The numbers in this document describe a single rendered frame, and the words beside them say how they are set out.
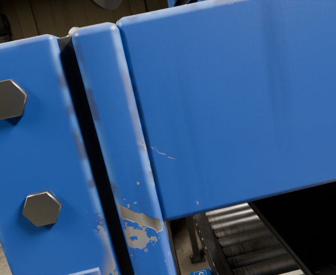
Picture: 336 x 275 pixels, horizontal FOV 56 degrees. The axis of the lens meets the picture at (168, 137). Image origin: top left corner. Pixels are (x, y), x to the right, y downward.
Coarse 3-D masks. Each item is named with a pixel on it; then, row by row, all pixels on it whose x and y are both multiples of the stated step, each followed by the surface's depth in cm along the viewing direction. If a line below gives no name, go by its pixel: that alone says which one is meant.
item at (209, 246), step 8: (192, 216) 164; (200, 216) 146; (200, 224) 139; (208, 224) 138; (200, 232) 137; (208, 232) 132; (200, 240) 146; (208, 240) 127; (216, 240) 126; (208, 248) 121; (216, 248) 120; (208, 256) 124; (216, 256) 116; (224, 256) 115; (216, 264) 112; (224, 264) 111; (216, 272) 110; (224, 272) 107
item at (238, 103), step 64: (256, 0) 14; (320, 0) 14; (128, 64) 14; (192, 64) 14; (256, 64) 14; (320, 64) 15; (192, 128) 15; (256, 128) 15; (320, 128) 15; (192, 192) 15; (256, 192) 16
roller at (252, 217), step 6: (240, 216) 140; (246, 216) 138; (252, 216) 138; (216, 222) 139; (222, 222) 138; (228, 222) 137; (234, 222) 137; (240, 222) 137; (246, 222) 137; (216, 228) 136; (222, 228) 136
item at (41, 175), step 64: (0, 64) 13; (64, 64) 14; (0, 128) 14; (64, 128) 14; (128, 128) 14; (0, 192) 14; (64, 192) 15; (128, 192) 15; (64, 256) 16; (128, 256) 16
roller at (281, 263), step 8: (288, 256) 108; (256, 264) 107; (264, 264) 107; (272, 264) 106; (280, 264) 106; (288, 264) 106; (296, 264) 106; (232, 272) 107; (240, 272) 106; (248, 272) 105; (256, 272) 105; (264, 272) 105; (272, 272) 105; (280, 272) 106
